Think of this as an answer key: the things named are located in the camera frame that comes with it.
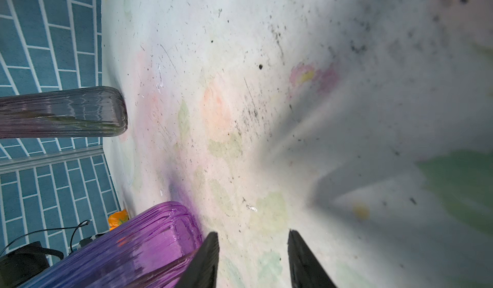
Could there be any blue purple gradient vase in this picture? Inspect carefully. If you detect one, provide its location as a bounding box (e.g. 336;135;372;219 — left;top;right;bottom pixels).
24;201;203;287

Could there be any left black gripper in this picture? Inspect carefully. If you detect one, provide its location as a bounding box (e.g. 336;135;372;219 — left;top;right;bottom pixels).
1;241;64;288

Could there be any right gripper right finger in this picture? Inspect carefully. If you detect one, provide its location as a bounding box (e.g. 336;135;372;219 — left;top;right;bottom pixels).
288;230;336;288

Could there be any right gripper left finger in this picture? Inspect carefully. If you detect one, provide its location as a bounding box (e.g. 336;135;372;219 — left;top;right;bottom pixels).
175;232;220;288

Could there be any dark purple ribbed vase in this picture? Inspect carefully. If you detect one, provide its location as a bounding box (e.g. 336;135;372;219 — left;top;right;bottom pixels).
1;87;128;139

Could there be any orange rose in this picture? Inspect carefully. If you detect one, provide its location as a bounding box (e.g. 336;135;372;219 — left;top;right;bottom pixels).
108;210;129;230

